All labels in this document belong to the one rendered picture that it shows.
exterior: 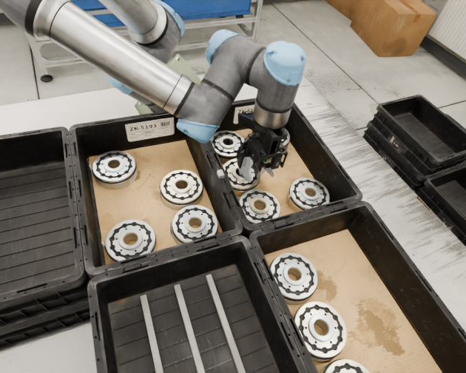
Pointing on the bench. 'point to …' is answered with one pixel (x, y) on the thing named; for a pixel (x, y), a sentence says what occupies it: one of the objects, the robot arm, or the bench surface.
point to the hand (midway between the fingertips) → (251, 172)
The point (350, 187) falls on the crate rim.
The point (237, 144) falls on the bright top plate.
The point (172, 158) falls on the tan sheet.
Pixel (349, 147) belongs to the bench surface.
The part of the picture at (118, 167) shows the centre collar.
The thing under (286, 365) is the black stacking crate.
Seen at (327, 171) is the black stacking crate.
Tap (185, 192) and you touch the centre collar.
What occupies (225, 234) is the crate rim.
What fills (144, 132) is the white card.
